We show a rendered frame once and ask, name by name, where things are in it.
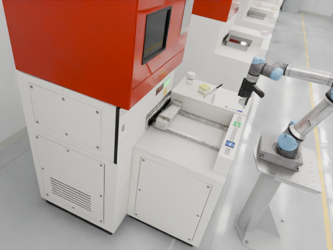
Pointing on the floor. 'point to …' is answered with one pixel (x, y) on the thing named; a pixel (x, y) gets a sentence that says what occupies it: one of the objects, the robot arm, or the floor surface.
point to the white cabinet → (171, 197)
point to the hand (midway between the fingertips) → (244, 107)
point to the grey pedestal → (261, 218)
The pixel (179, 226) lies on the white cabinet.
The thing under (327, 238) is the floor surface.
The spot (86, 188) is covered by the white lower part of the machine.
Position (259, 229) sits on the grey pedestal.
